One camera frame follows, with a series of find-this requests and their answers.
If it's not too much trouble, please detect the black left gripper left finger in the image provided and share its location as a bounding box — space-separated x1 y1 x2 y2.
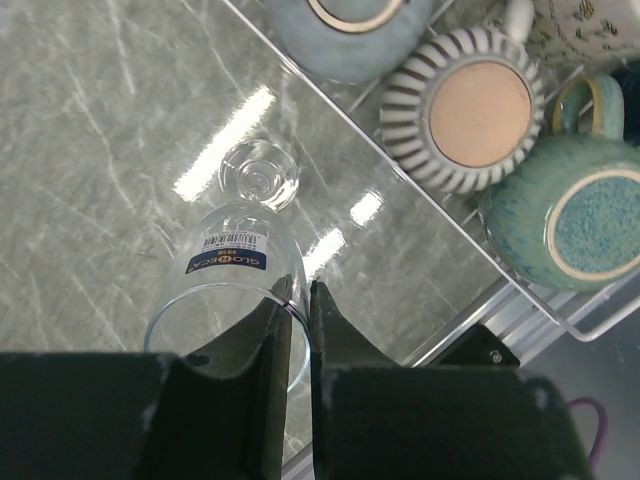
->
1 296 292 479

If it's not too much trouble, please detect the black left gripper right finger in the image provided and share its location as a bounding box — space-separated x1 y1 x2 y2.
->
309 281 592 479

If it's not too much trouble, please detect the clear wine glass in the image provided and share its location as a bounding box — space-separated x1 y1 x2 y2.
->
143 138 310 389

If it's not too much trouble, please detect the teal glazed ceramic mug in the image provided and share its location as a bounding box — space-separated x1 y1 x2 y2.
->
479 74 639 291

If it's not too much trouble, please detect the ribbed striped ceramic cup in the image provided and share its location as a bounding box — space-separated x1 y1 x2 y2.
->
380 27 544 194

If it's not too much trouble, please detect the pale blue ceramic mug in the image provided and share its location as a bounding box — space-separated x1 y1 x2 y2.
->
265 0 433 84

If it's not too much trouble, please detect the small dark blue mug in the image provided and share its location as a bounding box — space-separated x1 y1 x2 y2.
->
612 60 640 147

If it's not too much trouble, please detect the floral white ceramic mug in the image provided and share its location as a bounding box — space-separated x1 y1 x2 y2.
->
501 0 639 66

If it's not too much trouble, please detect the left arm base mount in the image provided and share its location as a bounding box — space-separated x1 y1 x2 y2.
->
433 324 520 368

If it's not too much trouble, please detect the aluminium mounting rail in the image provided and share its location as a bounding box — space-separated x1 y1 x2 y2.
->
404 274 639 367

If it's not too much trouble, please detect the white wire dish rack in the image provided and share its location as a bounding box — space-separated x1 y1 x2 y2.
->
222 0 640 369

